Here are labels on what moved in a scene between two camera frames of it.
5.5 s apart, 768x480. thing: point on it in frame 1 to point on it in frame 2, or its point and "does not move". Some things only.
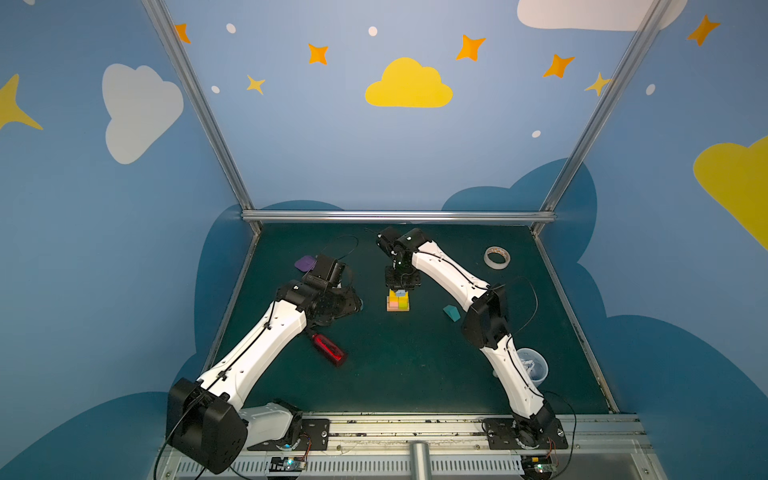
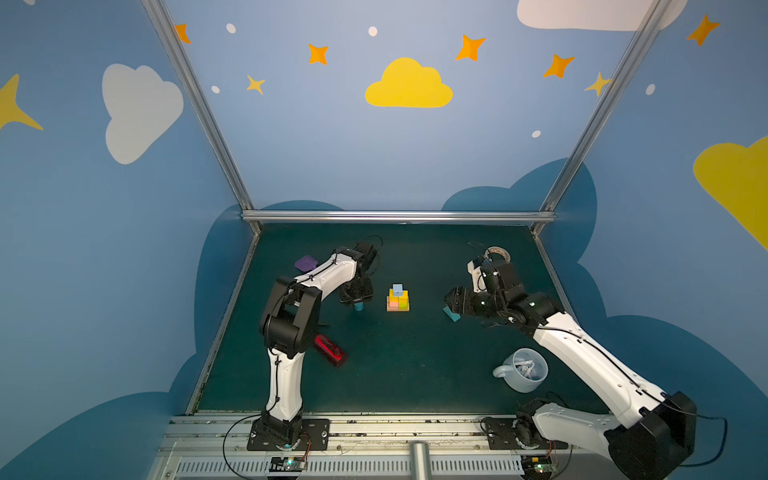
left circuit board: x=287 y=464 does not move
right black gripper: x=398 y=279 to x=465 y=301
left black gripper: x=343 y=302 to x=357 y=293
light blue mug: x=535 y=364 does not move
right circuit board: x=537 y=467 does not move
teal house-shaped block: x=452 y=312 does not move
